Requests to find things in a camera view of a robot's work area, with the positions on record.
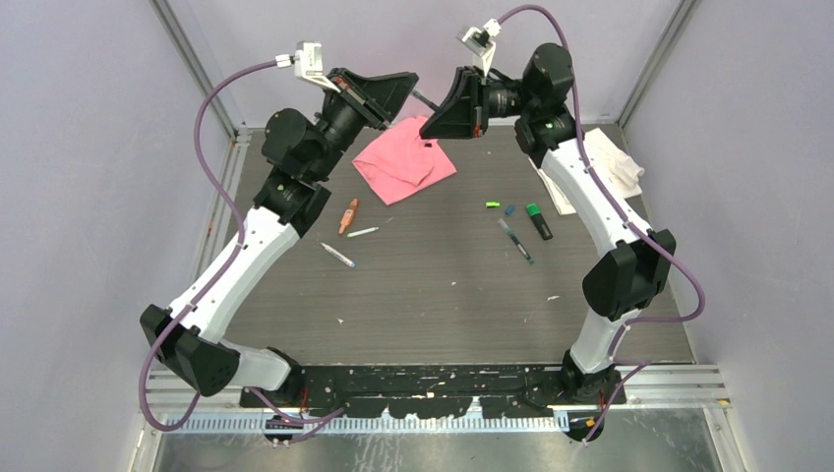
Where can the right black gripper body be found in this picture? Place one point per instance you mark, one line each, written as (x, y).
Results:
(484, 95)

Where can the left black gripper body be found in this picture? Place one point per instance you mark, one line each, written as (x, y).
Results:
(360, 104)

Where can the black pen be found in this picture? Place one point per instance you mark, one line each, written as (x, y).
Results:
(424, 99)

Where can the black green highlighter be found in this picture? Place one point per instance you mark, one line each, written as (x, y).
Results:
(539, 221)

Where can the green gel pen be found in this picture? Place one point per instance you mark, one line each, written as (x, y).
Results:
(515, 241)

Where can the white blue marker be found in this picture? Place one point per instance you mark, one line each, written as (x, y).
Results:
(338, 255)

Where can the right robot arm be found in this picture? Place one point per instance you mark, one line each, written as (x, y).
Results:
(631, 270)

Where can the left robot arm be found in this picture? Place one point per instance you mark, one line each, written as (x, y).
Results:
(187, 336)

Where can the white marker pen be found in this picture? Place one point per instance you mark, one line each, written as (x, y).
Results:
(362, 232)

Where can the pink cloth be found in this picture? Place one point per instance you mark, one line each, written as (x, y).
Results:
(399, 163)

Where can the orange highlighter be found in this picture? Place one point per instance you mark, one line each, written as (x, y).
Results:
(348, 216)

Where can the white cloth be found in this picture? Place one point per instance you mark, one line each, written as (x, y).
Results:
(615, 164)

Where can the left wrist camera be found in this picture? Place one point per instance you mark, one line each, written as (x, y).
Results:
(307, 63)

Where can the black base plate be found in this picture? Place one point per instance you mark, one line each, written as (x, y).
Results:
(435, 391)

